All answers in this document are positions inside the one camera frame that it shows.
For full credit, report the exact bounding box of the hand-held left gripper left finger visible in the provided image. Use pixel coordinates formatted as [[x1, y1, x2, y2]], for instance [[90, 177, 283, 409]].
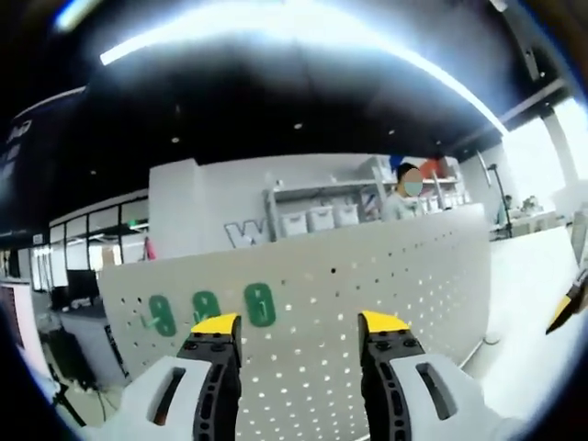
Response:
[[98, 312, 243, 441]]

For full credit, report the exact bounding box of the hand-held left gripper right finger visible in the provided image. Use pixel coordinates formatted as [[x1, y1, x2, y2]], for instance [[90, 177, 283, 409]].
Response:
[[357, 311, 525, 441]]

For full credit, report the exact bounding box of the white perforated mounting plate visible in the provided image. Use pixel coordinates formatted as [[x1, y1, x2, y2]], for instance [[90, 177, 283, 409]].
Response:
[[98, 201, 493, 441]]

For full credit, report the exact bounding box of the black monitor stand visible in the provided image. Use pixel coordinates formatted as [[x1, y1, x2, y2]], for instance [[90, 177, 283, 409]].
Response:
[[50, 367, 88, 428]]

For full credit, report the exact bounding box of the black equipment cabinet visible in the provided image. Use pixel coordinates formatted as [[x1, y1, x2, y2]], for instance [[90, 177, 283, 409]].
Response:
[[50, 270, 130, 387]]

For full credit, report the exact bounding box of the black tripod stand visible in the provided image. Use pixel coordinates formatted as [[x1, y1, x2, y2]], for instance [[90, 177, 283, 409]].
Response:
[[477, 151, 514, 238]]

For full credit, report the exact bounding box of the computer monitor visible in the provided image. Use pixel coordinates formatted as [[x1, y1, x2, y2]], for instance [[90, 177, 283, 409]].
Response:
[[0, 284, 38, 350]]

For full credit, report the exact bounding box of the orange red box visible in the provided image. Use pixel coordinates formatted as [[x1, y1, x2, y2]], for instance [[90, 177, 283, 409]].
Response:
[[424, 155, 449, 178]]

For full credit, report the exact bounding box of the white storage bin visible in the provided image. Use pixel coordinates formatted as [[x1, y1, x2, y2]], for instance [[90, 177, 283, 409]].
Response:
[[280, 211, 308, 238], [334, 204, 360, 229], [307, 207, 335, 233]]

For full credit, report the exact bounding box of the grey metal shelving rack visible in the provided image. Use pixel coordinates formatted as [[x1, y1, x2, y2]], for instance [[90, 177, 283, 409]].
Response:
[[264, 176, 387, 243]]

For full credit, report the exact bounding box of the ceiling light strip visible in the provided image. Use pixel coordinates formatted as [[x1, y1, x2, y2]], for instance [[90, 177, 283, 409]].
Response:
[[99, 8, 511, 134]]

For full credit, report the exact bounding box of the grey wall letter sign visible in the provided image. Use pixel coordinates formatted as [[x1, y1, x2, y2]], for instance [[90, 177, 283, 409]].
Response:
[[223, 219, 272, 249]]

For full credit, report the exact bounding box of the dark wall display screen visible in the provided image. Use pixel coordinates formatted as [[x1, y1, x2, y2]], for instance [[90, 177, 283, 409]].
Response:
[[0, 86, 88, 221]]

